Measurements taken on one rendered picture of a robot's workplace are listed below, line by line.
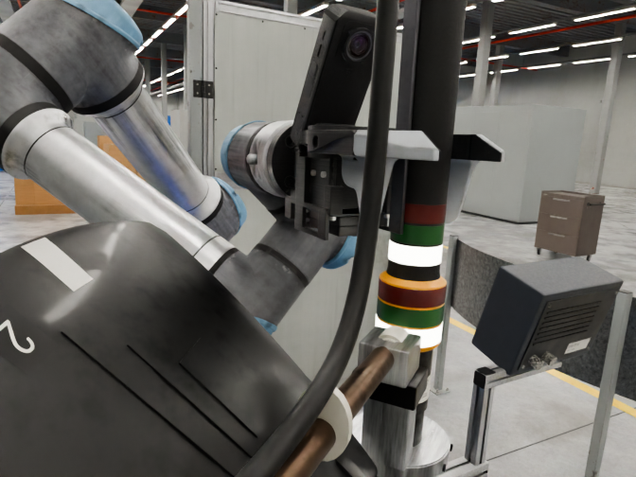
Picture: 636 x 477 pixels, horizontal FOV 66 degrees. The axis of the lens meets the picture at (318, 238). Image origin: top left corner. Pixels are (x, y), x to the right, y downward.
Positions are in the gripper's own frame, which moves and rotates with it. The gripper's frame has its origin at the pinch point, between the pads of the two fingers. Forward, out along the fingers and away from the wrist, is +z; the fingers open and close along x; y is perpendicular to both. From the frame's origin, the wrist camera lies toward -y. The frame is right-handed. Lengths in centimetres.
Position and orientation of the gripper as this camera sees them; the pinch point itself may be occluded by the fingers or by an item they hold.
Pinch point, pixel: (455, 141)
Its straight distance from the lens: 29.3
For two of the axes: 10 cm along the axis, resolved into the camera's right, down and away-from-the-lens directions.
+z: 4.6, 1.9, -8.7
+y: -0.3, 9.8, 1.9
